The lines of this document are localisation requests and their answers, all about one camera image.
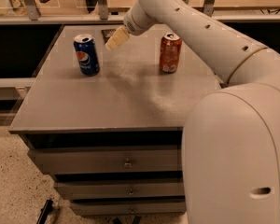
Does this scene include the blue pepsi can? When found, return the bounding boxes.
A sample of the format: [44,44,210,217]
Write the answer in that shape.
[74,34,100,76]

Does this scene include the orange soda can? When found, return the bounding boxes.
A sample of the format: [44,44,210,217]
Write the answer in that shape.
[159,32,182,73]

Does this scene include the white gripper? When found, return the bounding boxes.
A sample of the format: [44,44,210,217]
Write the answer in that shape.
[105,3,156,50]

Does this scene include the bottom grey drawer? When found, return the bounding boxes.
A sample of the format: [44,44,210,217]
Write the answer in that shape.
[70,199,186,216]

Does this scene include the black object on floor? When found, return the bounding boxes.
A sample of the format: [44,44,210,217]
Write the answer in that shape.
[36,200,53,224]

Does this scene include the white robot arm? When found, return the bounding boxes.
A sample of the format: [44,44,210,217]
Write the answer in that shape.
[106,0,280,224]

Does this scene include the grey drawer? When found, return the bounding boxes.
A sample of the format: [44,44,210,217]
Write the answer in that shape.
[28,147,181,175]
[70,199,186,216]
[54,179,184,200]

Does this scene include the top grey drawer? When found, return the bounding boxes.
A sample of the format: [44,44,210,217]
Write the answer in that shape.
[28,147,181,175]

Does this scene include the middle grey drawer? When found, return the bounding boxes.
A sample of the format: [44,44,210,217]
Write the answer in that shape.
[54,179,184,200]

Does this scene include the grey drawer cabinet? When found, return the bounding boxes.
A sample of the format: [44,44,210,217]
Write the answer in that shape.
[10,25,220,204]

